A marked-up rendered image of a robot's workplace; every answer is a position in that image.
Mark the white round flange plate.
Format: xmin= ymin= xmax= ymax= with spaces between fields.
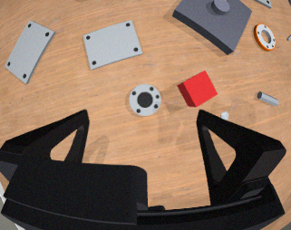
xmin=254 ymin=24 xmax=276 ymax=52

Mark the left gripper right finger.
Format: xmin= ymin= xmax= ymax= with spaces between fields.
xmin=196 ymin=110 xmax=286 ymax=205

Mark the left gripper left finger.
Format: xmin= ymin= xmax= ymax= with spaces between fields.
xmin=0 ymin=110 xmax=90 ymax=162

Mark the red cube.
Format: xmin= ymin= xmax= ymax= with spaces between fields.
xmin=177 ymin=71 xmax=217 ymax=107

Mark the grey rectangular plate with four corner holes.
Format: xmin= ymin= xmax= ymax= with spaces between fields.
xmin=255 ymin=0 xmax=272 ymax=8

